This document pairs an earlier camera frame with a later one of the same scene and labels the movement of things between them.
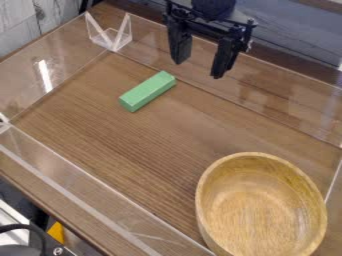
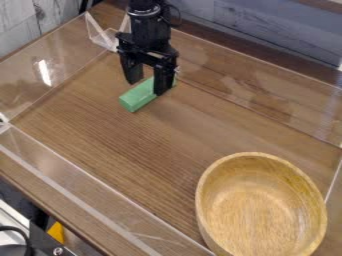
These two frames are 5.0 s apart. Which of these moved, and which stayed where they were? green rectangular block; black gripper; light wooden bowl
Moved: black gripper
Stayed: green rectangular block; light wooden bowl
